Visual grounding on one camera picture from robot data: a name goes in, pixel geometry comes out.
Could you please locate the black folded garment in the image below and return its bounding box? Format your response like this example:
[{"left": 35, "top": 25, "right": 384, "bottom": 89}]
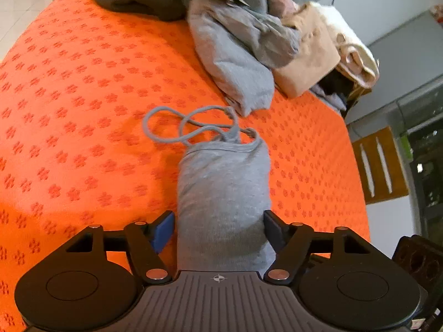
[{"left": 318, "top": 71, "right": 354, "bottom": 99}]

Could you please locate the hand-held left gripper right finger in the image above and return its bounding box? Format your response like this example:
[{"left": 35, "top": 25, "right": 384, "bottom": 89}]
[{"left": 263, "top": 210, "right": 369, "bottom": 286}]

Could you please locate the beige garment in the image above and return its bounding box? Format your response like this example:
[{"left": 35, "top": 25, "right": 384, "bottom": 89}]
[{"left": 273, "top": 5, "right": 341, "bottom": 99}]

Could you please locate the white quilted jacket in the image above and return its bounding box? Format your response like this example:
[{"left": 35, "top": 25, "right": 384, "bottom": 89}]
[{"left": 311, "top": 2, "right": 379, "bottom": 89}]

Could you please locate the orange flower-patterned mat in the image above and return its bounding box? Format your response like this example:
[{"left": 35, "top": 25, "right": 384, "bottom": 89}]
[{"left": 0, "top": 0, "right": 371, "bottom": 329}]

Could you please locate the grey camisole top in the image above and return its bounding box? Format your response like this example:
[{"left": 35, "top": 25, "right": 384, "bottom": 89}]
[{"left": 143, "top": 105, "right": 277, "bottom": 272}]

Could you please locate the light grey folded cloth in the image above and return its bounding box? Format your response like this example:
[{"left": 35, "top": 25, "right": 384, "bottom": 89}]
[{"left": 310, "top": 85, "right": 347, "bottom": 113}]

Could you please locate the glass sliding door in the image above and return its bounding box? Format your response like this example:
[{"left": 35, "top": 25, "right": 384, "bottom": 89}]
[{"left": 398, "top": 76, "right": 443, "bottom": 236}]

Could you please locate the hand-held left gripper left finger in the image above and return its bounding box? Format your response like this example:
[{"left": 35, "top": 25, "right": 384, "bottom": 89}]
[{"left": 66, "top": 210, "right": 175, "bottom": 283}]

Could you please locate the light grey sweatshirt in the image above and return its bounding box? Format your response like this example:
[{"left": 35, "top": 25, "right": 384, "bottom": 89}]
[{"left": 189, "top": 0, "right": 302, "bottom": 116}]

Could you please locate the dark wooden chair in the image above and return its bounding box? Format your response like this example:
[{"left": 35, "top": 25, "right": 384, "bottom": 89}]
[{"left": 393, "top": 235, "right": 443, "bottom": 332}]

